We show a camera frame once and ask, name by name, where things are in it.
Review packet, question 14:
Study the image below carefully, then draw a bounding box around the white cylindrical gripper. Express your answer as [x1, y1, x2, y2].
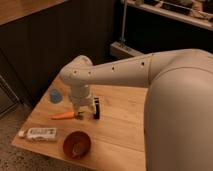
[69, 85, 94, 114]

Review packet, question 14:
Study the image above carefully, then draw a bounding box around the blue cup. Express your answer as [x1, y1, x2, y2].
[49, 89, 62, 104]

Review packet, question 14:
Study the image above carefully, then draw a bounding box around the black standing eraser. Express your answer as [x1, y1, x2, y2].
[93, 97, 100, 119]

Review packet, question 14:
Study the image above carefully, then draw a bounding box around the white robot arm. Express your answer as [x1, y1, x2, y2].
[60, 49, 213, 171]

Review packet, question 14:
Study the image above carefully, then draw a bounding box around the orange bowl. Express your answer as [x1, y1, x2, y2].
[63, 131, 91, 159]

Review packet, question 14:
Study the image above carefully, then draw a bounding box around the wooden shelf with clutter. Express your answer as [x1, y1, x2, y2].
[121, 0, 213, 31]

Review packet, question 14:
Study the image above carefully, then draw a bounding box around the orange toy carrot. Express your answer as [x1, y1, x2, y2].
[49, 112, 83, 120]

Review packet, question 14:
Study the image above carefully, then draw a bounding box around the metal shelf post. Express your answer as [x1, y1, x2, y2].
[121, 0, 127, 47]

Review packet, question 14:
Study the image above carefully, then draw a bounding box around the white tube with label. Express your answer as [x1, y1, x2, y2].
[18, 127, 57, 141]

